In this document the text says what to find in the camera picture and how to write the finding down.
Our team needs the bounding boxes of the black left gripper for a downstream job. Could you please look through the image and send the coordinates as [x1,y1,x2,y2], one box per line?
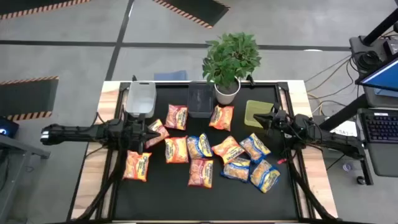
[126,114,162,154]

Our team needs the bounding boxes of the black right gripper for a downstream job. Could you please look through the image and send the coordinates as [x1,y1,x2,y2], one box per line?
[253,108,296,138]

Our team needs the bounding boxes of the red Maruchan noodle pack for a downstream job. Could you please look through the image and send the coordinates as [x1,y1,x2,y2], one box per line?
[187,158,214,189]
[145,119,170,149]
[164,104,188,131]

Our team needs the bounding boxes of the orange Maruchan noodle pack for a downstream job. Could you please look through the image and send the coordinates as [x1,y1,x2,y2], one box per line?
[211,135,246,165]
[123,150,152,182]
[208,105,234,132]
[164,136,190,164]

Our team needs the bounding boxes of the blue Maruchan noodle pack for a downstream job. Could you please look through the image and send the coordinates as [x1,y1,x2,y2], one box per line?
[220,157,251,183]
[239,133,271,164]
[250,159,280,194]
[186,133,214,160]

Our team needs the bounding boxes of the yellow-green plastic bin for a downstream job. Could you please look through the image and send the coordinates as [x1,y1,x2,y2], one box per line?
[244,99,274,128]

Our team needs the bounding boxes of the white plastic bin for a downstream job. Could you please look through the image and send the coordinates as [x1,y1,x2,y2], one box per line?
[126,81,157,119]

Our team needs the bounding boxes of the dark transparent plastic bin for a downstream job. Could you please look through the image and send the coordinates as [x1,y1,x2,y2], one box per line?
[187,81,215,118]

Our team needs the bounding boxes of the green plant in white pot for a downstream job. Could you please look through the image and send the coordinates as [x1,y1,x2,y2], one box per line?
[201,32,262,106]

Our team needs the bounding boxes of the black table mat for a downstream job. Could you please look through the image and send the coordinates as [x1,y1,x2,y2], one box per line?
[119,83,298,221]

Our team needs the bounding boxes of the black diagonal stand beam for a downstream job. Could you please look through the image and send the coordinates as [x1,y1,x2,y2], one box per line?
[318,93,369,131]

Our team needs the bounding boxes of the white paper sheet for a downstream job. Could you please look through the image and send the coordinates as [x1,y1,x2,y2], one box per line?
[328,119,358,138]

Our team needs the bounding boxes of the black keyboard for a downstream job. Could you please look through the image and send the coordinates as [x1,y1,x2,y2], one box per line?
[362,111,398,143]

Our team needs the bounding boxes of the grey stand base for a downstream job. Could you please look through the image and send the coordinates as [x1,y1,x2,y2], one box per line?
[349,34,398,74]

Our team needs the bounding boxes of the computer monitor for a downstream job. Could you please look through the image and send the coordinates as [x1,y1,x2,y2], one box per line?
[355,57,398,93]

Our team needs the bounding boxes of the laptop computer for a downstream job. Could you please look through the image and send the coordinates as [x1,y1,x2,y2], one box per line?
[357,85,398,178]

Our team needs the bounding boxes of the black hazard-striped floor mat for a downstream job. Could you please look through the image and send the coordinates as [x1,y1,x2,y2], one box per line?
[152,0,231,29]
[0,76,59,121]
[0,0,91,20]

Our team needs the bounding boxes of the black device with blue light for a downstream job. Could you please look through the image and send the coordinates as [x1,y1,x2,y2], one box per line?
[0,116,20,139]

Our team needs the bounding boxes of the grey desk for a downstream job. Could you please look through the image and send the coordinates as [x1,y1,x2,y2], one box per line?
[0,133,51,224]

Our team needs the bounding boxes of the black stand pole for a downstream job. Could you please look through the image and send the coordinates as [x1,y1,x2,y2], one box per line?
[362,8,398,47]

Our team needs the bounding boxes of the black metal table frame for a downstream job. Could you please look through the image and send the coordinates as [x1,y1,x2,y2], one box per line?
[71,74,340,224]

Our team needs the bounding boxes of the coiled black cable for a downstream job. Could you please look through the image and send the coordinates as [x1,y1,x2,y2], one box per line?
[355,50,379,73]

